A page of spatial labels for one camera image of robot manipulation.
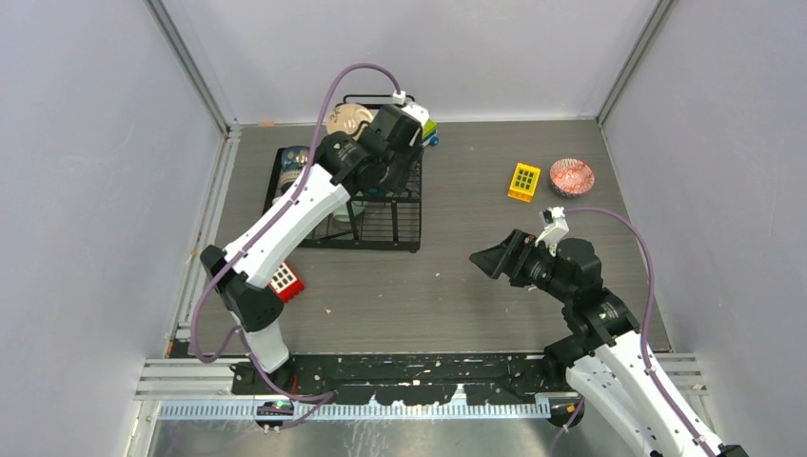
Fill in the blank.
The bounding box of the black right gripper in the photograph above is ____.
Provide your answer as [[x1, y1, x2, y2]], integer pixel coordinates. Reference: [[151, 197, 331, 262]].
[[469, 227, 573, 303]]

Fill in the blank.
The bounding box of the beige bowl with brown markings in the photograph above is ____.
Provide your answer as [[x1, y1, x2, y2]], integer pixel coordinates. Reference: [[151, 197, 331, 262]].
[[325, 103, 375, 139]]

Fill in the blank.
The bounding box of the red white patterned bowl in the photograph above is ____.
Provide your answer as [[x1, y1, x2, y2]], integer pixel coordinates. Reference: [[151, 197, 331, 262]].
[[549, 158, 596, 198]]

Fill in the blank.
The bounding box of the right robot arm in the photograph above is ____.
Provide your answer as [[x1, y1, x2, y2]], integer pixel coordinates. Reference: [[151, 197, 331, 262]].
[[469, 229, 746, 456]]

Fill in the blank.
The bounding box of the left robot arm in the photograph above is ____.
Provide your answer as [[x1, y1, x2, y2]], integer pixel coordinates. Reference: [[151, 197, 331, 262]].
[[200, 102, 430, 394]]

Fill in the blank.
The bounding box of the green blue toy car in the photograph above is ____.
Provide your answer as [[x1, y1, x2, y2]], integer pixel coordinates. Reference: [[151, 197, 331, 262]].
[[422, 119, 439, 147]]

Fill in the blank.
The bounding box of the yellow window toy block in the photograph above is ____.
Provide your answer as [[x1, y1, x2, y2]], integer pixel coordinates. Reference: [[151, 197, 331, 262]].
[[507, 163, 541, 203]]

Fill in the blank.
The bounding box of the pale green ceramic bowl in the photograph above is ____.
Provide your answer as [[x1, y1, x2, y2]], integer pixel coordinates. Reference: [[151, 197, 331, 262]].
[[331, 201, 366, 224]]

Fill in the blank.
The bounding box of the dark blue glazed bowl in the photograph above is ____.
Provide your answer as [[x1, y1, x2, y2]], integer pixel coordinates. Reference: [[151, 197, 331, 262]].
[[281, 146, 309, 173]]

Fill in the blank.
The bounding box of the brown patterned band bowl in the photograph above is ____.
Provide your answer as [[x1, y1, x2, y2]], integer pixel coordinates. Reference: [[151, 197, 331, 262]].
[[278, 169, 302, 194]]

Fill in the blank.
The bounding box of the red white window block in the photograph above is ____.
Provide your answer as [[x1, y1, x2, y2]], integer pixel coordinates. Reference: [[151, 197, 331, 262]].
[[268, 262, 305, 304]]

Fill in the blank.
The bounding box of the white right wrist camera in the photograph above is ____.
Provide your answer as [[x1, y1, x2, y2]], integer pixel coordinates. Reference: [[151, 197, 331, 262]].
[[536, 207, 569, 248]]

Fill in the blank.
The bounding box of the black wire dish rack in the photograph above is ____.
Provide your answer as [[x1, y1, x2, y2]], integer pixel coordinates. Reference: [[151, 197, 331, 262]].
[[300, 94, 423, 252]]

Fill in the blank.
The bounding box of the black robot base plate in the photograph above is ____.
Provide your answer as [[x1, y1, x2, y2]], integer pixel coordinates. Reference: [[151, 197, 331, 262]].
[[230, 352, 608, 408]]

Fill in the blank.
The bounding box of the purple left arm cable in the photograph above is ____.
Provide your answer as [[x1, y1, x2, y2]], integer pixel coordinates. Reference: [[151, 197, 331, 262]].
[[189, 63, 408, 431]]

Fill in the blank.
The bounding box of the perforated metal rail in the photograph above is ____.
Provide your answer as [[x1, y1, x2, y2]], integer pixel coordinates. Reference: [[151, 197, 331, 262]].
[[156, 395, 551, 423]]

